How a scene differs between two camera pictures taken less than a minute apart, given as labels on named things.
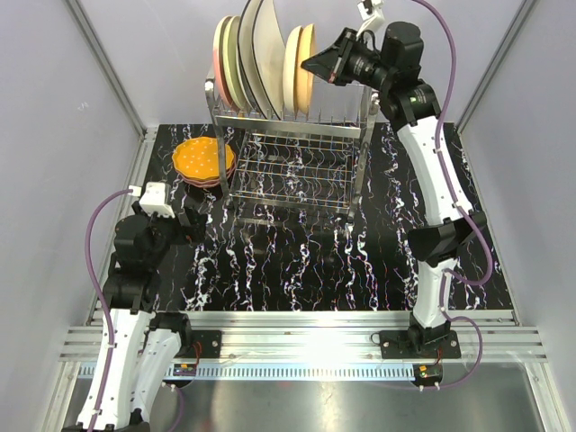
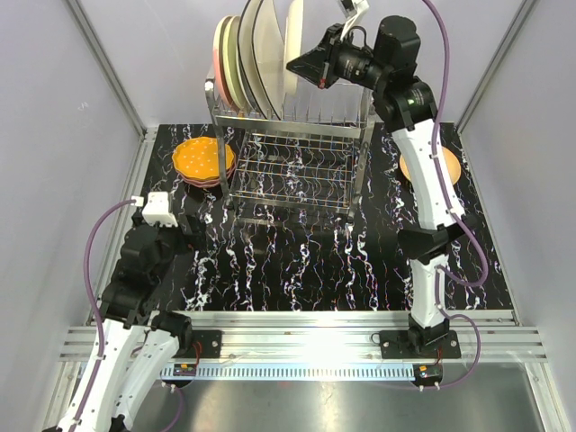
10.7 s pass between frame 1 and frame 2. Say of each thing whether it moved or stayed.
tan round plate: moved
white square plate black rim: stayed
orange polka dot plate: stayed
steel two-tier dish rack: stayed
